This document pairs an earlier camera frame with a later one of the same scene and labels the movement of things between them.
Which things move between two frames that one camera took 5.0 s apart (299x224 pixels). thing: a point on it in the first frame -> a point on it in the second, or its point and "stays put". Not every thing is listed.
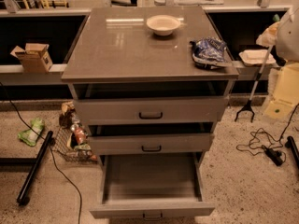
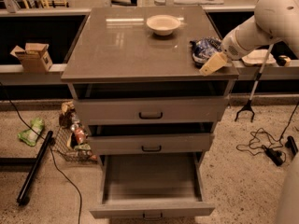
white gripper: (289, 37) -> (230, 47)
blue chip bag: (208, 52) stays put
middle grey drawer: (151, 144) stays put
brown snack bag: (66, 115) stays put
